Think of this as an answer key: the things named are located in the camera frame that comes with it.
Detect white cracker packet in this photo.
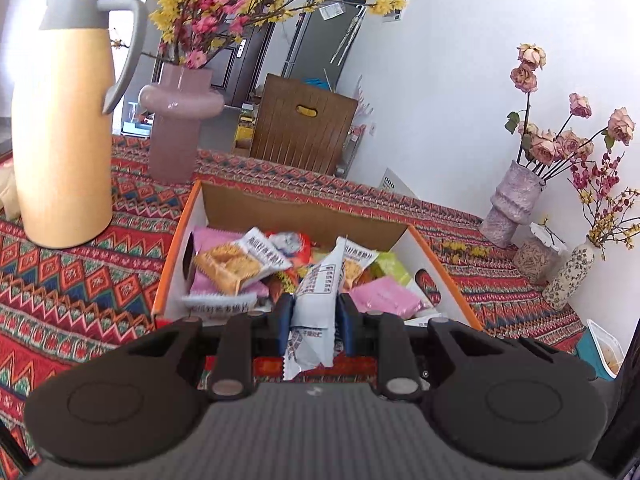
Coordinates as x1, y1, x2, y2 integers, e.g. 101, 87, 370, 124
181, 291, 259, 319
192, 227, 279, 297

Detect dried pink roses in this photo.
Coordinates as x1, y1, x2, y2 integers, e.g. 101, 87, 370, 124
504, 42, 637, 181

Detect clear seed container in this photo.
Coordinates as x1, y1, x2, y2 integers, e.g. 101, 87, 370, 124
512, 221, 569, 284

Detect white grey snack packet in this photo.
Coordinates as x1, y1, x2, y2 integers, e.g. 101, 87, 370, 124
281, 236, 347, 382

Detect floral print vase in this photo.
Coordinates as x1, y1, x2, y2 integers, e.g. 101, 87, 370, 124
541, 240, 597, 312

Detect fallen yellow blossoms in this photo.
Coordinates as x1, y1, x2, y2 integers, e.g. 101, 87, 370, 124
442, 239, 492, 262

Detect wooden chair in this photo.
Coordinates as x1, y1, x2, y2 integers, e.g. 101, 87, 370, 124
248, 73, 359, 177

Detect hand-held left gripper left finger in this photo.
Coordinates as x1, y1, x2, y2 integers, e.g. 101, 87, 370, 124
122, 292, 294, 402

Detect orange cracker packet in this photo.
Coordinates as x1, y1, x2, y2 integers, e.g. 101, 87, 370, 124
340, 247, 379, 292

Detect teal plastic container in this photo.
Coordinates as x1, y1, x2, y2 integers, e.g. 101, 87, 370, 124
575, 318, 627, 382

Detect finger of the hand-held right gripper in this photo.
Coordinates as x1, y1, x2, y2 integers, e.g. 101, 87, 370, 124
519, 336, 598, 383

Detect red cardboard box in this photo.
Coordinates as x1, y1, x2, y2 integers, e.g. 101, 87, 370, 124
151, 180, 485, 378

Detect white umbrella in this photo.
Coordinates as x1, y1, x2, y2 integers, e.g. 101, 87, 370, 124
335, 5, 366, 66

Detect pink snack packet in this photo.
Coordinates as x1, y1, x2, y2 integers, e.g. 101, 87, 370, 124
189, 226, 271, 306
349, 279, 427, 321

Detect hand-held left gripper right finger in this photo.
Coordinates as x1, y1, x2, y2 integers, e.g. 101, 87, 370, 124
337, 292, 521, 402

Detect grey wall panel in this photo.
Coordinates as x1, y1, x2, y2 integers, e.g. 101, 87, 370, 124
382, 0, 417, 23

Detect red snack packet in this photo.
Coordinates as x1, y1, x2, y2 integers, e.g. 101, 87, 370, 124
266, 231, 313, 267

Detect dark brown door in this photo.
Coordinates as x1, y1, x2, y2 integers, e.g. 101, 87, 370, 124
220, 0, 277, 108

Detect yellow thermos jug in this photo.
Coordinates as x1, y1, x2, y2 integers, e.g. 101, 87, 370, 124
10, 0, 149, 249

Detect thin yellow blossom branches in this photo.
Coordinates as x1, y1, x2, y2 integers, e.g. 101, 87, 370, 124
569, 150, 640, 261

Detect grey refrigerator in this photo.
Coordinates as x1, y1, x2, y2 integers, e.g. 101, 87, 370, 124
280, 0, 368, 92

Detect green white snack packet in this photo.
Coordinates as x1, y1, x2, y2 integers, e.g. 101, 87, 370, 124
369, 251, 417, 287

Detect pink textured vase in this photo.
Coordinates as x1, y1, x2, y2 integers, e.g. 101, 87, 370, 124
478, 160, 547, 249

